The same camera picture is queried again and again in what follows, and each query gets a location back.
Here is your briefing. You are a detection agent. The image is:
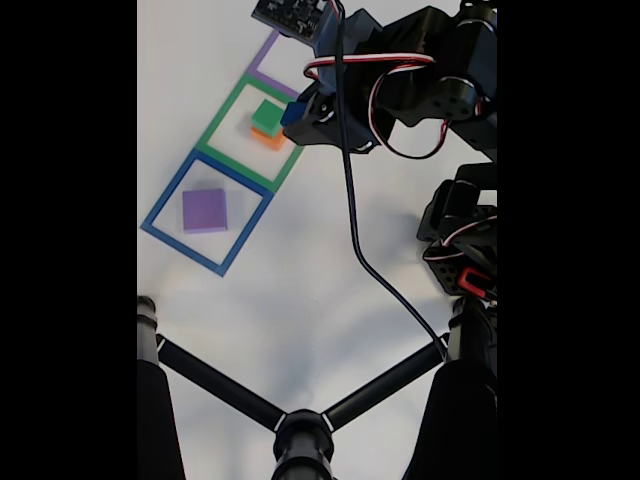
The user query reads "small blue cube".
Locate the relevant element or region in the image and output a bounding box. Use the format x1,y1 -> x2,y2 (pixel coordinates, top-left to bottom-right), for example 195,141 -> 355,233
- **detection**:
280,102 -> 307,127

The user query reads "green cube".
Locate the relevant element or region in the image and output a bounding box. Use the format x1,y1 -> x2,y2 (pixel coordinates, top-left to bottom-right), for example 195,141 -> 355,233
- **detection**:
250,98 -> 285,137

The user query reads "orange square block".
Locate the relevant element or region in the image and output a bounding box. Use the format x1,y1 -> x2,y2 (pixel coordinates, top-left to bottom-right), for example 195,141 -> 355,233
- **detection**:
250,127 -> 290,152

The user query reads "purple square block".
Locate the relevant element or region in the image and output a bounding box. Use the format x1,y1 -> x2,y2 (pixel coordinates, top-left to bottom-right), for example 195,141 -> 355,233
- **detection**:
181,188 -> 230,235

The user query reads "red clamp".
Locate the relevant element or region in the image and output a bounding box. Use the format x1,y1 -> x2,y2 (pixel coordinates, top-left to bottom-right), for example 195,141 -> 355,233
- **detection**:
457,267 -> 494,296

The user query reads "black tripod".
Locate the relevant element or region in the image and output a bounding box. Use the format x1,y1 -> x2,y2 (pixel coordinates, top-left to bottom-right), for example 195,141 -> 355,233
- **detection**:
137,294 -> 498,480

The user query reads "purple square frame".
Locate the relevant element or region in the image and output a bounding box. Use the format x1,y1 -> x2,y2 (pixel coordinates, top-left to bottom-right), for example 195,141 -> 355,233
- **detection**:
247,28 -> 304,101

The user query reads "red white gripper servo cable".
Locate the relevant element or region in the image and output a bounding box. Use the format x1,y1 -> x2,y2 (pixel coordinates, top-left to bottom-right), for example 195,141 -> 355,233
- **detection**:
303,52 -> 485,160

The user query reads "thick black camera cable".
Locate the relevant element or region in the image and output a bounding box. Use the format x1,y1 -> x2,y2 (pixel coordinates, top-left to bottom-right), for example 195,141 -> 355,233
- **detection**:
333,0 -> 449,361

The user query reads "circuit board camera, blue mount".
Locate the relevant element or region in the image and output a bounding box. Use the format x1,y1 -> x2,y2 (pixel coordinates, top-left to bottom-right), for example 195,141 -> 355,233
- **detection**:
250,0 -> 384,96

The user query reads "green square frame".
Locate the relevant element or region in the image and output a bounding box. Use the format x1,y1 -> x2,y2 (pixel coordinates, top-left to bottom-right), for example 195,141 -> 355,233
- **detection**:
194,74 -> 306,194

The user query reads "red white base servo cable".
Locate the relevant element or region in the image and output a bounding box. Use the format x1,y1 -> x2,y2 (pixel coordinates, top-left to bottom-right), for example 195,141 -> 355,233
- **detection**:
423,214 -> 498,264

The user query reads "blue square frame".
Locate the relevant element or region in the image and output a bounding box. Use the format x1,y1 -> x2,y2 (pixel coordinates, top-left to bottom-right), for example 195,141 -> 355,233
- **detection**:
139,148 -> 275,278

